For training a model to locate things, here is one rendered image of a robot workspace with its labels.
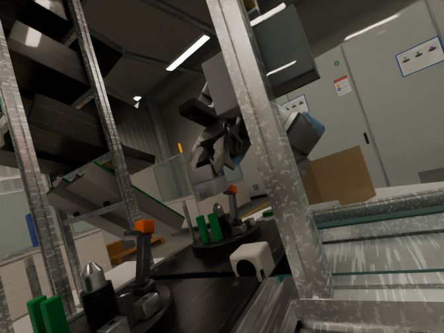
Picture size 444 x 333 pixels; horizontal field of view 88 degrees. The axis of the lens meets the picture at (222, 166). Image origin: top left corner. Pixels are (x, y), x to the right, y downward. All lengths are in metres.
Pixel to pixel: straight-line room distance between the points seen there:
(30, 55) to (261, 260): 0.60
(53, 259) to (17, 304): 3.84
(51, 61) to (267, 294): 0.61
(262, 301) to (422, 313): 0.13
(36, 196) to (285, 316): 0.41
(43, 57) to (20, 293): 3.85
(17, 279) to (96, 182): 3.74
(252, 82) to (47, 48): 0.53
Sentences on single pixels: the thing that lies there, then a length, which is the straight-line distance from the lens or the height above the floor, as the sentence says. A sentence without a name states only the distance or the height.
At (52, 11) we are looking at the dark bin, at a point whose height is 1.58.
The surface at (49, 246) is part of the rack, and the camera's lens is 0.48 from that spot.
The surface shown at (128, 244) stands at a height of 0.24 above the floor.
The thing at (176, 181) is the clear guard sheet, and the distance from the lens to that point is 6.01.
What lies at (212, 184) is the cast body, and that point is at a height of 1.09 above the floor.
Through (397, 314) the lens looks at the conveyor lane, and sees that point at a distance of 0.26.
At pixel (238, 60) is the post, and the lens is 0.26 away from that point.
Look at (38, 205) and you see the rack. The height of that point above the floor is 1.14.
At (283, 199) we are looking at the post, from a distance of 0.24.
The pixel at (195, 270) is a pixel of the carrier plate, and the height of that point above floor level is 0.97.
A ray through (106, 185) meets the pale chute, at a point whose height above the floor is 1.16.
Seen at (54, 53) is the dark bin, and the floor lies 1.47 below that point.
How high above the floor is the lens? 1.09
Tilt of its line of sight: 3 degrees up
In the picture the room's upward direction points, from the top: 17 degrees counter-clockwise
